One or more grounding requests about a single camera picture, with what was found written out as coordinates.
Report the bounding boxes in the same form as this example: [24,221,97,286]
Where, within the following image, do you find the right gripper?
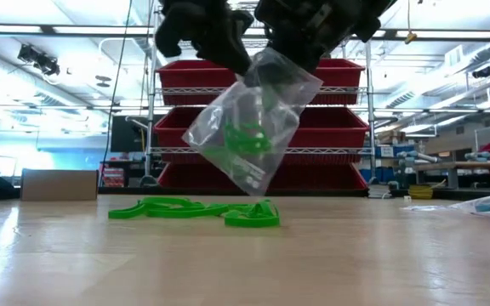
[255,0,397,73]

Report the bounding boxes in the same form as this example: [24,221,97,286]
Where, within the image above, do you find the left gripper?
[154,0,255,77]

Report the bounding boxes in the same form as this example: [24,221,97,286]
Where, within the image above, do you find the blue storage bins stack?
[358,145,400,184]

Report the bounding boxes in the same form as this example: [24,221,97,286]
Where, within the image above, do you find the black monitor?
[109,114,157,154]

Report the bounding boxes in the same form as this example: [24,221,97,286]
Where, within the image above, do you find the wooden top workbench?
[413,160,490,191]

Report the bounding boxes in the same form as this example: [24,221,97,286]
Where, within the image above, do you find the red and white boxes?
[101,167,126,189]

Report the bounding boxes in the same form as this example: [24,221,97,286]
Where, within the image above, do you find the black ceiling-mounted device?
[16,42,62,77]

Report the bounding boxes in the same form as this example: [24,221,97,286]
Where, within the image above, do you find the small cardboard box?
[20,168,100,202]

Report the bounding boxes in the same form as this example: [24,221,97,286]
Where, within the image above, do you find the chrome wire shelving rack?
[144,0,378,192]

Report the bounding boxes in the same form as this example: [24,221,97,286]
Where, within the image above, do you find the yellow pendant cable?
[404,0,419,46]

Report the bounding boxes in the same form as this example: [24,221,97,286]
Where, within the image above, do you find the black hanging cable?
[99,0,134,189]

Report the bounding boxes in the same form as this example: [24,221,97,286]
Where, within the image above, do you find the yellow wire spool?
[406,182,436,201]

